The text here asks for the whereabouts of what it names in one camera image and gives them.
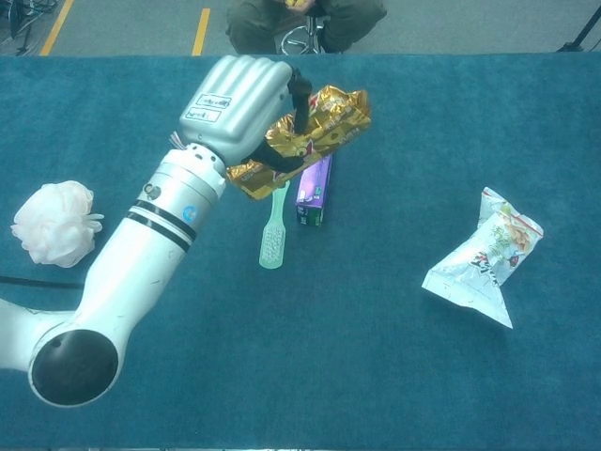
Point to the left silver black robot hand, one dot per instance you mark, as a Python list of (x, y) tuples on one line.
[(230, 108)]

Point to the gold foil snack pack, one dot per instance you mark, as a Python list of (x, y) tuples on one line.
[(338, 117)]

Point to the purple toothpaste box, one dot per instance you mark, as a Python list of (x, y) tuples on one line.
[(312, 197)]

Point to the light green brush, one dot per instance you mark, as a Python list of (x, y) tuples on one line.
[(273, 244)]

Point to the white bath loofah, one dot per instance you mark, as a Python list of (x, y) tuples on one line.
[(51, 225)]

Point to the white and red snack bag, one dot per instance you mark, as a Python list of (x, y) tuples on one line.
[(479, 263)]

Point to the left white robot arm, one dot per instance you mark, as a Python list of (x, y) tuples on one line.
[(141, 253)]

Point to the seated person in green trousers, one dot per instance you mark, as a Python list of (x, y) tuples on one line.
[(253, 23)]

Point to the chrome stool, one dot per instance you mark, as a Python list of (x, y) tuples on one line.
[(312, 28)]

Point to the dark metal rack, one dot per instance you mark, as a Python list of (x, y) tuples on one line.
[(21, 23)]

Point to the teal table cloth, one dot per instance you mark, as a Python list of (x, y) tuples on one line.
[(328, 376)]

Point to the black tripod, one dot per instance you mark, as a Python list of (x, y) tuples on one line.
[(587, 26)]

